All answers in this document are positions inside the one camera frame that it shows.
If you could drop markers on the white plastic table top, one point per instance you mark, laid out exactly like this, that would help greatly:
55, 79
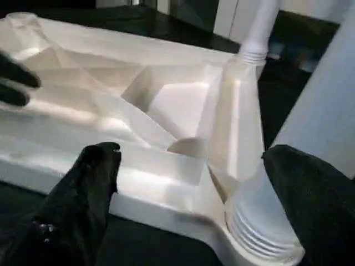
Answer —
97, 97

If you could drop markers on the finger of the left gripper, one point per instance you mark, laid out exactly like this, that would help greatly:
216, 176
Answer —
19, 74
14, 95

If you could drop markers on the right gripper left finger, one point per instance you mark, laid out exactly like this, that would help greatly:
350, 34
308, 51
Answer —
75, 207

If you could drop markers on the white plastic table leg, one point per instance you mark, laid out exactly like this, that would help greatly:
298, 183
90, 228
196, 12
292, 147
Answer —
260, 27
327, 97

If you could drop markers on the black quilted mat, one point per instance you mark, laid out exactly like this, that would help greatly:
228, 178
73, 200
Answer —
152, 243

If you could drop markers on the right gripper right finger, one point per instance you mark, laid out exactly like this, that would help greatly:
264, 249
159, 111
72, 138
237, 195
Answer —
319, 216

